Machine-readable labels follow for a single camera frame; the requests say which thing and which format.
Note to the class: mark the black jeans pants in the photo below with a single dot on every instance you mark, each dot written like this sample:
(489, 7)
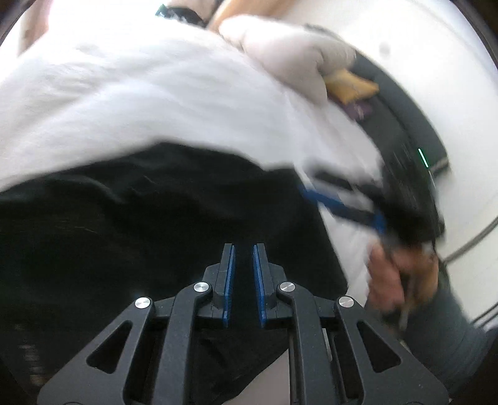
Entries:
(79, 245)

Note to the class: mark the person right hand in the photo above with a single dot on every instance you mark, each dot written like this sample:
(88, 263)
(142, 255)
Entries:
(404, 277)

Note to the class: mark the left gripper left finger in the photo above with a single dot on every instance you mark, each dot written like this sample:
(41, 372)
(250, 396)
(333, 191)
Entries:
(144, 355)

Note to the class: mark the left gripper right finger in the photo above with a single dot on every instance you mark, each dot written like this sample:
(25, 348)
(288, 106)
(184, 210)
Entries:
(338, 352)

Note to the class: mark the white bed sheet mattress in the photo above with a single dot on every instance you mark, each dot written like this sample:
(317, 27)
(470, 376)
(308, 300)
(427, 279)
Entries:
(74, 100)

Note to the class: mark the dark green headboard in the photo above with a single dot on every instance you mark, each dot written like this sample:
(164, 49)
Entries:
(396, 116)

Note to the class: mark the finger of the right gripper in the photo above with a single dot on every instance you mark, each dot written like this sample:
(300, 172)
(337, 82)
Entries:
(351, 183)
(360, 206)

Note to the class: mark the rolled white duvet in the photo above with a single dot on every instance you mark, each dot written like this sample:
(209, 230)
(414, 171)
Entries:
(296, 56)

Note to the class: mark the yellow pillow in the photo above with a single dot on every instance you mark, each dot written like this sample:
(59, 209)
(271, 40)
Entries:
(348, 88)

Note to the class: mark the purple pillow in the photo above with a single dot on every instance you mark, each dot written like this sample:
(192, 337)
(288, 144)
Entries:
(358, 110)

